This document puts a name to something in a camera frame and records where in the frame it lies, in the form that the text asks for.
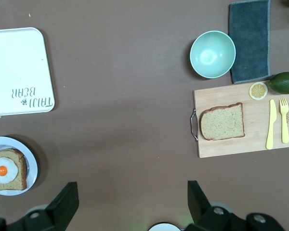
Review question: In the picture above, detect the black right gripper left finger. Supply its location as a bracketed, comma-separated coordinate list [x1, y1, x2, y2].
[0, 181, 79, 231]

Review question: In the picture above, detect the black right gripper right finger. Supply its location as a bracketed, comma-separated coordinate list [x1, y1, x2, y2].
[184, 180, 286, 231]

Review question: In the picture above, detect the brown bread slice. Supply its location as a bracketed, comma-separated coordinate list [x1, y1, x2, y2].
[198, 102, 246, 141]
[0, 148, 28, 192]

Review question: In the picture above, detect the white round plate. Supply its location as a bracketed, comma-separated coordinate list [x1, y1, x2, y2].
[0, 136, 39, 196]

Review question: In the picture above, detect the fried egg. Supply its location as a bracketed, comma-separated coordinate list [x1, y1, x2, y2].
[0, 157, 19, 184]

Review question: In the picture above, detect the wooden cutting board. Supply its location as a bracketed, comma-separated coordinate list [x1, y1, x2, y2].
[190, 89, 289, 159]

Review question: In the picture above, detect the yellow plastic knife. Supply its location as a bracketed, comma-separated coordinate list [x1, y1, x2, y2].
[266, 99, 277, 150]

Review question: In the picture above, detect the yellow plastic fork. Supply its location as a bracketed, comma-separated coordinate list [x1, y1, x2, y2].
[279, 97, 289, 144]

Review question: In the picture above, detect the lemon slice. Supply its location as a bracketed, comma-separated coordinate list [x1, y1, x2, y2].
[249, 81, 268, 101]

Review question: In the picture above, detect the cream tray with bear print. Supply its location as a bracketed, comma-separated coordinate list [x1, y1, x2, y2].
[0, 26, 56, 117]

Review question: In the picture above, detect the green avocado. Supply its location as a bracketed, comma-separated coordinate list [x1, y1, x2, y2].
[269, 72, 289, 95]

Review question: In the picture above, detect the mint green bowl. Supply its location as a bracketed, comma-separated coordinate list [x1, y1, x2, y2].
[189, 30, 236, 79]

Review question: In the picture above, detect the dark grey cloth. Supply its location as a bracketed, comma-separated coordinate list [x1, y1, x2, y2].
[228, 0, 272, 84]

